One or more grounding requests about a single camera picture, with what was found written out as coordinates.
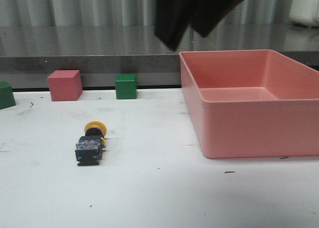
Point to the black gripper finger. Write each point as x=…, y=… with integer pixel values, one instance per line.
x=171, y=22
x=209, y=13

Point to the yellow push button switch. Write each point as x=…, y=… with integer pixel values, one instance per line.
x=89, y=148

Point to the green cube near bin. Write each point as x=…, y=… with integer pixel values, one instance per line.
x=126, y=86

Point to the white kitchen appliance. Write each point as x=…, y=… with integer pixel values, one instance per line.
x=305, y=12

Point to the pink plastic bin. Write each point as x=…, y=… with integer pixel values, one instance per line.
x=251, y=103

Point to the pink cube at back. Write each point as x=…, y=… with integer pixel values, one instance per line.
x=65, y=85

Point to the grey stone counter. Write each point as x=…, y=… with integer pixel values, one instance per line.
x=28, y=55

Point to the grey curtain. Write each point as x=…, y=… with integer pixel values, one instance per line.
x=124, y=12

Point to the green cube on left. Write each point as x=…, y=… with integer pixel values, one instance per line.
x=6, y=95

